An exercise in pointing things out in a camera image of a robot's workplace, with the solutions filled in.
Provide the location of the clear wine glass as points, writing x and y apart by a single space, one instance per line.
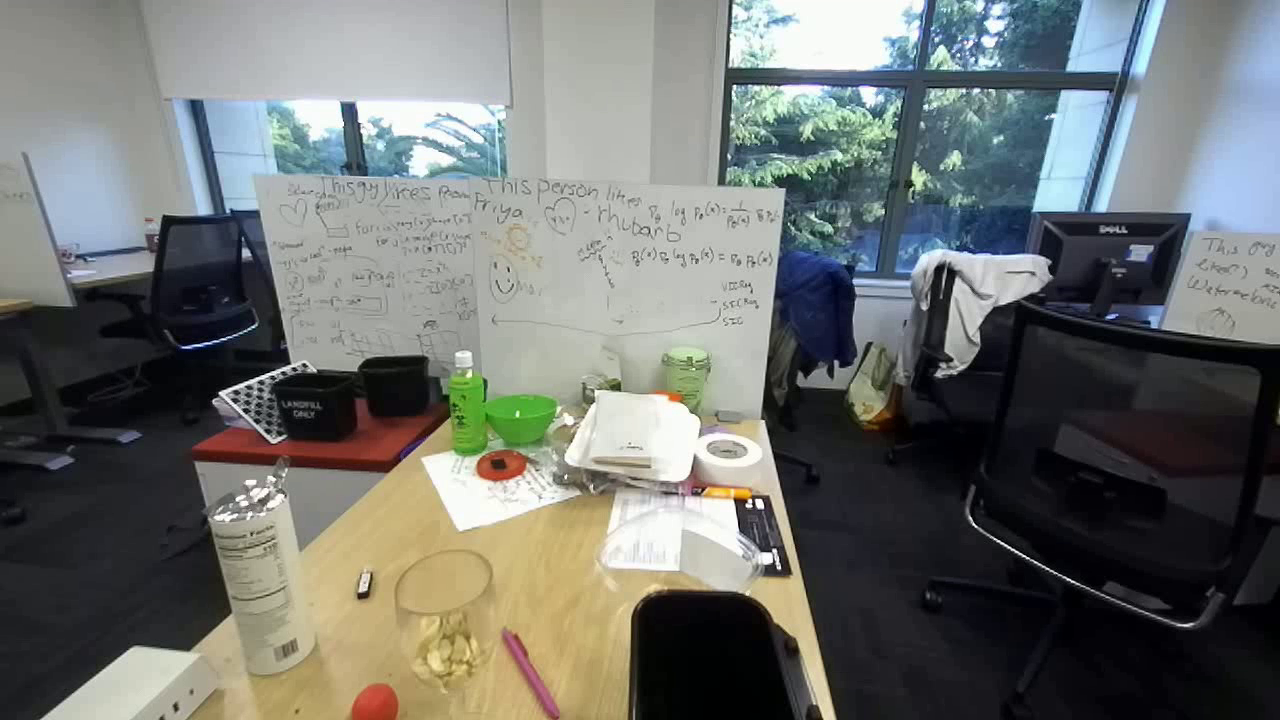
441 619

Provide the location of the black bin on cabinet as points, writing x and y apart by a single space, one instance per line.
319 405
399 384

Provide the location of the black landfill bin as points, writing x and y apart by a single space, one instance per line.
715 657

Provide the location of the light green jar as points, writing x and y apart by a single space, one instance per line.
687 373

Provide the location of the stack of white trays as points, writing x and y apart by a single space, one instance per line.
635 435

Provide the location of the large whiteboard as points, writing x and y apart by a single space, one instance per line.
546 282

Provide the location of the white tape roll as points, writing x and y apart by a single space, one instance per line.
724 450

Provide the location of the green bowl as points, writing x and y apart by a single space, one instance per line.
521 416

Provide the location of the red tape roll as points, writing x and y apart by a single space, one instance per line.
502 464

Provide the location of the printed paper sheet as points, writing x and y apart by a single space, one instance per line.
643 532

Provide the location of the green plastic bottle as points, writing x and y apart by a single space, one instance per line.
465 402

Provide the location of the blue jacket on chair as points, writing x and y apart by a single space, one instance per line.
817 297

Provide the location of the white paper sheet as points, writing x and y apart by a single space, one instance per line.
472 501

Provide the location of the red topped white cabinet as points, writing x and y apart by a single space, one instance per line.
323 478

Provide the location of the pink pen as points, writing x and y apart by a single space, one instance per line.
529 672

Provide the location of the white jacket on chair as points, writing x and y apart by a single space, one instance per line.
971 286

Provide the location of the small silver clip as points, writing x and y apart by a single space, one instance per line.
367 583

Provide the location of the white grid rack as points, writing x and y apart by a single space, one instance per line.
254 402

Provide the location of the red ball in cup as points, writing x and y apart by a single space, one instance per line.
376 702

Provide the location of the black mesh chair left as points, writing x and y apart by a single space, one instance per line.
198 303

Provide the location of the black computer monitor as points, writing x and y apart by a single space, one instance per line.
1105 263

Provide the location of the black office chair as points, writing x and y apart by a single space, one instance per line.
1127 464

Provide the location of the white power box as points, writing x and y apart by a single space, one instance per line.
143 685

